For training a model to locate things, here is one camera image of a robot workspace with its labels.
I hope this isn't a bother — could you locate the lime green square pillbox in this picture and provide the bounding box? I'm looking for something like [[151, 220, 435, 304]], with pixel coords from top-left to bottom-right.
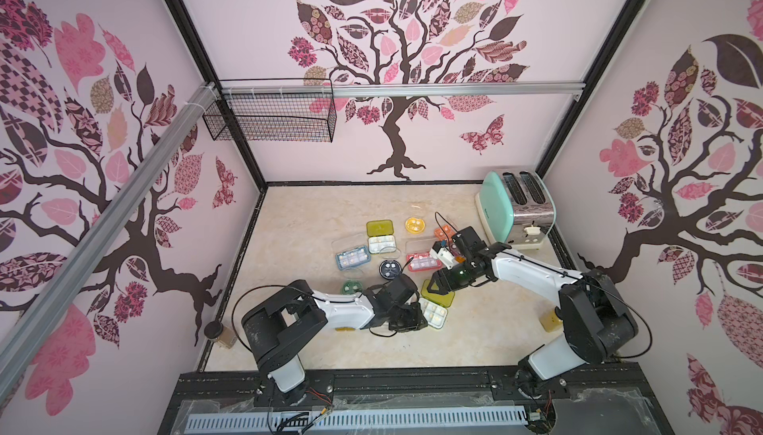
[[419, 279, 455, 330]]

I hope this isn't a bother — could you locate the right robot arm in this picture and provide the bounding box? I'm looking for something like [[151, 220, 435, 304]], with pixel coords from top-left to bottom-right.
[[427, 226, 639, 393]]

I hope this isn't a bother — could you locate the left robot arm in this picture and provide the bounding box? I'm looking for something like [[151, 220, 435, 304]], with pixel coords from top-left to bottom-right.
[[240, 275, 428, 396]]

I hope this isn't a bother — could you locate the navy round pillbox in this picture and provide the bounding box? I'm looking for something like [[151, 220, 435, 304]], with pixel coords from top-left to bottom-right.
[[379, 259, 403, 281]]

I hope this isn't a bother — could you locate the orange small pillbox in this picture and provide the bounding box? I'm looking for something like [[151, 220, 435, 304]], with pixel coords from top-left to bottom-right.
[[434, 225, 455, 241]]

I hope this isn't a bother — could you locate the green round pillbox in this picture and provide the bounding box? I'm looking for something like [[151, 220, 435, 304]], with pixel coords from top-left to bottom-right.
[[341, 280, 364, 295]]

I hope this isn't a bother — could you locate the pink rectangular pillbox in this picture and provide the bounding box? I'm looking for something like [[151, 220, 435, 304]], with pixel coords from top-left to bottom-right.
[[405, 238, 442, 272]]

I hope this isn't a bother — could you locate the teal rectangular pillbox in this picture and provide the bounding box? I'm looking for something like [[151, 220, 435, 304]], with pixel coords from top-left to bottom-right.
[[332, 235, 372, 271]]

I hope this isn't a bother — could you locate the mint green toaster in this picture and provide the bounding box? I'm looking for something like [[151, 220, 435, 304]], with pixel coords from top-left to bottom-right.
[[475, 168, 556, 250]]

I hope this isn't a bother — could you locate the yellow round pillbox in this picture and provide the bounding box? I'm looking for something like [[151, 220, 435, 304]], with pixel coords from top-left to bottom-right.
[[405, 216, 426, 234]]

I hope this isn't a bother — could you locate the lime green open pillbox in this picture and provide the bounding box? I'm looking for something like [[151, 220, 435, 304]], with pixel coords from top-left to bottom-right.
[[366, 219, 397, 254]]

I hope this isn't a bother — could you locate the white cable duct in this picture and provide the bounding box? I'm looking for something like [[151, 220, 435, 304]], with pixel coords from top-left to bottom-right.
[[180, 406, 529, 434]]

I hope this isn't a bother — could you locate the black wire basket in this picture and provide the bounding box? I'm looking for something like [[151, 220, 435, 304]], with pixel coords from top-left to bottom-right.
[[203, 77, 338, 143]]

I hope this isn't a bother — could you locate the aluminium rail bar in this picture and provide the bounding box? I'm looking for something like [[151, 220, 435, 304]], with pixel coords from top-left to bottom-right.
[[222, 81, 585, 98]]

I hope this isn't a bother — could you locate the left aluminium rail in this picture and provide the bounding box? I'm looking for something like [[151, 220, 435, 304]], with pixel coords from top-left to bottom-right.
[[1, 83, 219, 397]]

